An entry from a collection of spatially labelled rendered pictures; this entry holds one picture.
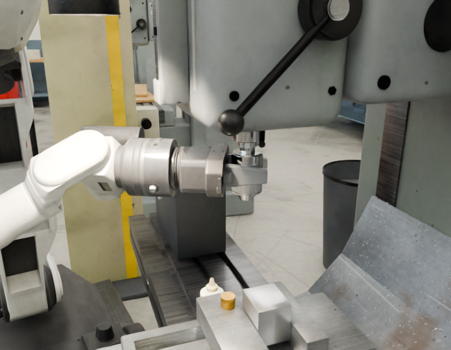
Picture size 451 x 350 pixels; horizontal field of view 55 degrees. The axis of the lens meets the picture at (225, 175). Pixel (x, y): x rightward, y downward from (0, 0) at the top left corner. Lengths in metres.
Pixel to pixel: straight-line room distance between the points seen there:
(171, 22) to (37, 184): 0.29
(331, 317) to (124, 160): 0.41
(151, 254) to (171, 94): 0.57
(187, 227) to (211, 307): 0.34
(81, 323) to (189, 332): 0.81
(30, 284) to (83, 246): 1.21
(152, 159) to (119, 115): 1.72
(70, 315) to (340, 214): 1.61
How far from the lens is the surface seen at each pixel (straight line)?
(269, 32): 0.52
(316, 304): 0.78
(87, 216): 2.49
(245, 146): 0.62
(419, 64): 0.62
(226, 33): 0.50
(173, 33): 0.56
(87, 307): 1.55
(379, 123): 0.97
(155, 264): 1.02
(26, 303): 1.41
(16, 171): 1.16
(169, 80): 0.57
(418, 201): 0.91
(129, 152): 0.64
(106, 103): 2.33
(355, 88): 0.58
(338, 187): 2.53
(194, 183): 0.62
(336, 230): 2.65
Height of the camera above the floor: 1.43
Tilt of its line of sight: 19 degrees down
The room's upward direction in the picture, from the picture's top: straight up
